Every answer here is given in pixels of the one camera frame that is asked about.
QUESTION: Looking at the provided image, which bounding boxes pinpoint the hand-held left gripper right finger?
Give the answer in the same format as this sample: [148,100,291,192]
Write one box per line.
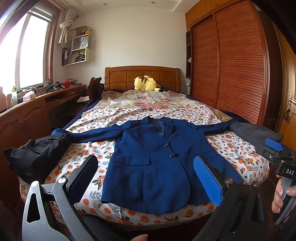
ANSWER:
[192,155,269,241]

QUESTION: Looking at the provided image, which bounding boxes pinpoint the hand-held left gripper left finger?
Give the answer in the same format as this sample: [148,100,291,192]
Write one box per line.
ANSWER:
[22,155,99,241]

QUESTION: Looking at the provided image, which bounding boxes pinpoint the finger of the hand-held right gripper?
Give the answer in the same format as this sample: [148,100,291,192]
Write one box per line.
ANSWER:
[259,138,292,154]
[263,150,282,163]

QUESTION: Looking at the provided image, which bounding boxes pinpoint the blue blazer jacket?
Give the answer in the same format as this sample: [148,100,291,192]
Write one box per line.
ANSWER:
[51,116,244,215]

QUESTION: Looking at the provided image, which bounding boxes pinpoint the dark grey clothes pile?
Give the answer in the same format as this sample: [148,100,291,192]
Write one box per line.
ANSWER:
[230,122,284,149]

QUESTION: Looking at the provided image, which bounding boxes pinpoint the black clothes pile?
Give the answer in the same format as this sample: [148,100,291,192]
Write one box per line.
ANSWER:
[3,134,73,184]

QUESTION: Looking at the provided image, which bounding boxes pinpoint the person's right hand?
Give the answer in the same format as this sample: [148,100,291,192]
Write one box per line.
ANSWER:
[271,174,296,214]

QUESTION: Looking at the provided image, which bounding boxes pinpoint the person's left hand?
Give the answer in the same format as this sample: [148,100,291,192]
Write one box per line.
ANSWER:
[126,234,149,241]

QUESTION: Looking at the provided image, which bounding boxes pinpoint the orange print bed sheet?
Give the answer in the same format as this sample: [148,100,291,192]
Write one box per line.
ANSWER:
[19,100,271,227]

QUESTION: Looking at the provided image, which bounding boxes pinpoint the golden brown blanket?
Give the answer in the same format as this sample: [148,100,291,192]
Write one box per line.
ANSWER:
[212,107,233,122]

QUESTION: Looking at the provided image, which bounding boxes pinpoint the navy bed sheet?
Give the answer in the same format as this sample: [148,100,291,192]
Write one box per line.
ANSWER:
[62,97,104,130]

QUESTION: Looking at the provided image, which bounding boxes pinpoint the wooden door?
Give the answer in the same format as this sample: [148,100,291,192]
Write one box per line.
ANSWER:
[275,24,296,141]

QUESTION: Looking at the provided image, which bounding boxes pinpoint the long wooden desk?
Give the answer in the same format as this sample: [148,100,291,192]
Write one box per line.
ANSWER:
[0,84,88,167]

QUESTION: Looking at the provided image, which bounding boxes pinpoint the wooden chair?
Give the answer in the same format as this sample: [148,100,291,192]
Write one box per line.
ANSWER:
[87,77,104,100]

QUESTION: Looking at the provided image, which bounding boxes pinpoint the grey tools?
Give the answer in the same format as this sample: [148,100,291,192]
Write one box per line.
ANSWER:
[45,82,62,92]

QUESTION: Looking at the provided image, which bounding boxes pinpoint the wooden louvred wardrobe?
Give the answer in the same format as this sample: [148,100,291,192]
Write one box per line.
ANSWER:
[185,0,279,131]

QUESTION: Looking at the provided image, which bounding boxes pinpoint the floral blanket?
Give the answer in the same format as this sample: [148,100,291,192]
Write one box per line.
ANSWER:
[100,90,193,116]

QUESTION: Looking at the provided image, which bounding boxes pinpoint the tissue box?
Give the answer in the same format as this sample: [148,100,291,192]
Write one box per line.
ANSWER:
[17,91,37,103]

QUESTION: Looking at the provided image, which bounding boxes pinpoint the green cap bottle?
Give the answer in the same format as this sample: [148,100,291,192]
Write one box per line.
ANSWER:
[10,86,19,105]

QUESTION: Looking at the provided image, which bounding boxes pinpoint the wooden bed headboard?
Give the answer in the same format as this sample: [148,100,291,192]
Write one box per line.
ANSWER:
[104,66,180,93]

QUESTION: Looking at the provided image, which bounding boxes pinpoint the yellow plush toy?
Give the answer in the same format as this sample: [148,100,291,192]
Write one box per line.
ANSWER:
[133,75,162,92]

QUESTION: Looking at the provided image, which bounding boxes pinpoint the row of books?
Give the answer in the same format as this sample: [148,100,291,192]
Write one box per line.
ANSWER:
[62,47,86,65]

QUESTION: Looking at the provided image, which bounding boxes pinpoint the white paper bag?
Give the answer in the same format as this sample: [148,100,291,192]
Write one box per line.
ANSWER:
[71,37,90,52]

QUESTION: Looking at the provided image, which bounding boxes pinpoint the window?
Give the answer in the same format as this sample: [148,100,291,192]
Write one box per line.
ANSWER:
[0,9,52,94]

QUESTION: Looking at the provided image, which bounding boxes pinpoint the tied beige curtain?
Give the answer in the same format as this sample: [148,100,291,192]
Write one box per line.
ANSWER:
[58,6,77,44]

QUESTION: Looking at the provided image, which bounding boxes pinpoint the brass door handle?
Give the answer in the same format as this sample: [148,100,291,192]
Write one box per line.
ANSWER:
[284,94,296,121]

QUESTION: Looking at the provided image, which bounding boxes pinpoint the white wall shelf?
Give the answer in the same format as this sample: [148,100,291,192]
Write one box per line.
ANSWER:
[61,27,93,67]

